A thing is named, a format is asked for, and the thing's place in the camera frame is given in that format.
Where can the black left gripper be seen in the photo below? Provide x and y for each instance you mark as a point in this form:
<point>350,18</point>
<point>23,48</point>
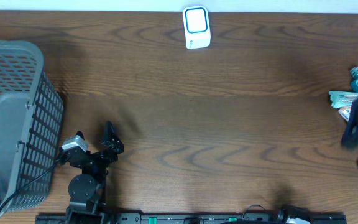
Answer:
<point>115,145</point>

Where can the orange snack packet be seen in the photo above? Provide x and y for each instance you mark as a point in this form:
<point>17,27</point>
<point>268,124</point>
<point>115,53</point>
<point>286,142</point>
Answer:
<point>345,113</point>

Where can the green wet wipes pack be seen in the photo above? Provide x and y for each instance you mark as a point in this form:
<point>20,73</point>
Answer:
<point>341,99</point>

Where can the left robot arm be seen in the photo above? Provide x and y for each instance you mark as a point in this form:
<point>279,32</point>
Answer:
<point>88,190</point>

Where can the white barcode scanner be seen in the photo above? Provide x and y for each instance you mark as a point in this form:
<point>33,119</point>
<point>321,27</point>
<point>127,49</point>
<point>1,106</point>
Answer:
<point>196,27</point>

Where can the grey plastic basket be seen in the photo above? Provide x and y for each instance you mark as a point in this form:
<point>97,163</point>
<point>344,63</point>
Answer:
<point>31,116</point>

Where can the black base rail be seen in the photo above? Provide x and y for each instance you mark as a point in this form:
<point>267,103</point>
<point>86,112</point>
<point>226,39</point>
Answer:
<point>135,218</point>

